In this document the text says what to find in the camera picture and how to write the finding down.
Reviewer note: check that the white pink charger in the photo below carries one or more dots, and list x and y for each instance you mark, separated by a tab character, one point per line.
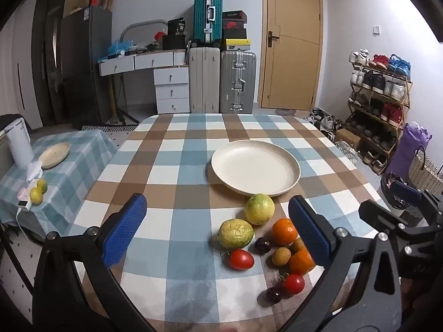
24	200

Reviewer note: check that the orange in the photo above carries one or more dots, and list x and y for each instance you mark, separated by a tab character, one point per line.
301	261
284	231

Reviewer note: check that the purple bag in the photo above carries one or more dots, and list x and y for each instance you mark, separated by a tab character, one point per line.
408	152

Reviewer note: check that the red black shoe box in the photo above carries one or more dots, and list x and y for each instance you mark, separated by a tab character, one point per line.
234	24

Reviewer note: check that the grey floor mat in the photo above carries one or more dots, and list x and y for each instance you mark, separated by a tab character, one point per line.
286	112

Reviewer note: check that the black bin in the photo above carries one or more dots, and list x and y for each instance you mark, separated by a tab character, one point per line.
398	207

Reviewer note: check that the grey curved tube frame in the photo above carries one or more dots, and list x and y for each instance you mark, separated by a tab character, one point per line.
143	23

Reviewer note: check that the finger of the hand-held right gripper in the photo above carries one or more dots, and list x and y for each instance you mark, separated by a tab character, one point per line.
405	191
379	214

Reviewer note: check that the black printed box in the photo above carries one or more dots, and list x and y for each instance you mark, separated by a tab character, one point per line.
177	26

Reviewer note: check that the blue brown checkered tablecloth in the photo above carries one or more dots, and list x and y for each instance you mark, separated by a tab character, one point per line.
173	179

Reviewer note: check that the smooth yellow-green guava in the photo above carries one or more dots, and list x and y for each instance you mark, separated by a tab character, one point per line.
259	209

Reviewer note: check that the white kettle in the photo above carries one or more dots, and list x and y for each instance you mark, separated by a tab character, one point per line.
19	141

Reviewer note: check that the beige suitcase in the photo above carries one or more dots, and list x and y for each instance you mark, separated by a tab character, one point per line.
205	79

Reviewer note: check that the oval red tomato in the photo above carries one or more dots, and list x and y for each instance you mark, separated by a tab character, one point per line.
241	259

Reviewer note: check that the pile of floor shoes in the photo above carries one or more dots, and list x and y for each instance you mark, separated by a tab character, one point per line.
325	121

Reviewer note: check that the plain black shoe box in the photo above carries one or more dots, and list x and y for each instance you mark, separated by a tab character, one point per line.
234	33

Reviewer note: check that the white light switch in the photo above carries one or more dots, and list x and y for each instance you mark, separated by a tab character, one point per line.
377	29

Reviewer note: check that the wooden shoe rack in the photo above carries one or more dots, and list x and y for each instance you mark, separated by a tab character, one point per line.
406	91

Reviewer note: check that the white desk with drawers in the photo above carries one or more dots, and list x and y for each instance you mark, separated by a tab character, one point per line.
171	86

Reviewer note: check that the wooden door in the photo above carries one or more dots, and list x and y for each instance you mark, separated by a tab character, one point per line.
294	69

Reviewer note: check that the teal suitcase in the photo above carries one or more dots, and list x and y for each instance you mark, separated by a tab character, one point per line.
207	15

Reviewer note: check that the round red tomato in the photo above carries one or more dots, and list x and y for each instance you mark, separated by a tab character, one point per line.
293	283

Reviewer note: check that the small beige plate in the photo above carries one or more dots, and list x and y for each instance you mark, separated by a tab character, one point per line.
54	155

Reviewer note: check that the blue plastic bag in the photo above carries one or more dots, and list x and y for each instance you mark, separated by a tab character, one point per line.
119	48

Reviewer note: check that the large cream plate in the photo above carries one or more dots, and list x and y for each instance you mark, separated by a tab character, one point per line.
255	167

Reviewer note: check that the striped rug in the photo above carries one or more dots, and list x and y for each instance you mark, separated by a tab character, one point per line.
110	128

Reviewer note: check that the brown cardboard box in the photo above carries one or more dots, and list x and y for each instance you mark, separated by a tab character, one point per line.
348	138

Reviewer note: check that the red cap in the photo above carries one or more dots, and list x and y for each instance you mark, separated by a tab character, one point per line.
160	35

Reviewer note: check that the woven basket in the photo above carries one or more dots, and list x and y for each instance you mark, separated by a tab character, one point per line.
425	174

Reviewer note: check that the silver suitcase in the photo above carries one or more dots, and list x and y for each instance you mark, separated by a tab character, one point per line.
238	81

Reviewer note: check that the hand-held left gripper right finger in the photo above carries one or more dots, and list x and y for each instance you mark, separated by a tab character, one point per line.
309	230

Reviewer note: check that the teal checkered side tablecloth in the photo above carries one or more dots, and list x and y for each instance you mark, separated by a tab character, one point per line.
76	159

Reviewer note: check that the brown longan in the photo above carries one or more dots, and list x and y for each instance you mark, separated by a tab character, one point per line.
280	256
297	245

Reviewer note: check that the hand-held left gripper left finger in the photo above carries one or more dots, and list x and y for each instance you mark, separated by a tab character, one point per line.
126	230

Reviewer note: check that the white tissue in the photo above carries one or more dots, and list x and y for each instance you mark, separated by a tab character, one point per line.
34	171

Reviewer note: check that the wrinkled yellow-green fruit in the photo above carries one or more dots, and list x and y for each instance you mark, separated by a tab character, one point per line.
236	233

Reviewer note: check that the black tripod stand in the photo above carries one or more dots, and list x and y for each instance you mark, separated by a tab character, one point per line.
126	116

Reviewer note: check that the white sandals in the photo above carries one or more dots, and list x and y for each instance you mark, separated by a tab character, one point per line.
347	150

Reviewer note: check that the yellow lemon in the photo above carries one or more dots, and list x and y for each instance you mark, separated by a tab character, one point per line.
42	185
35	195

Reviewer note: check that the shoe rack with shoes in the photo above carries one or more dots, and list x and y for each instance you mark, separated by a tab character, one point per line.
379	83

